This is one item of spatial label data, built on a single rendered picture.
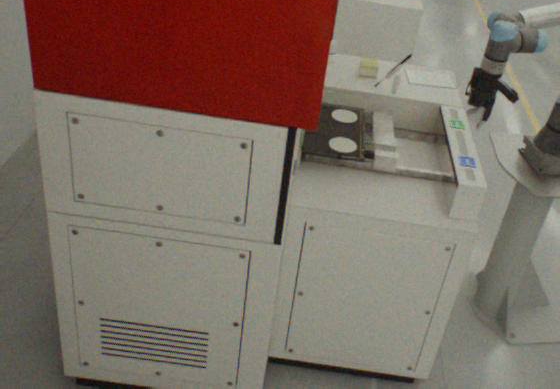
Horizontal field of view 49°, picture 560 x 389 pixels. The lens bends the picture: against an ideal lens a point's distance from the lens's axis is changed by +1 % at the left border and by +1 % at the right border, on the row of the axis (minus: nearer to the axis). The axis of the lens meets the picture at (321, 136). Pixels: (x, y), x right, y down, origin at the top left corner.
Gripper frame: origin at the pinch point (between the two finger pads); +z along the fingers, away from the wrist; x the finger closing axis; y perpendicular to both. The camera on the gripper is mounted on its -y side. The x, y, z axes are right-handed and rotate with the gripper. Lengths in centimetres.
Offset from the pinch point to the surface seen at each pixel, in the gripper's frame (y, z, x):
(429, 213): 11.7, 28.7, 13.3
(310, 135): 55, 21, -12
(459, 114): -1.5, 14.6, -35.0
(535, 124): -109, 110, -227
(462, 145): 0.5, 15.1, -11.8
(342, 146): 43.1, 20.7, -8.0
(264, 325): 61, 63, 40
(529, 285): -55, 96, -35
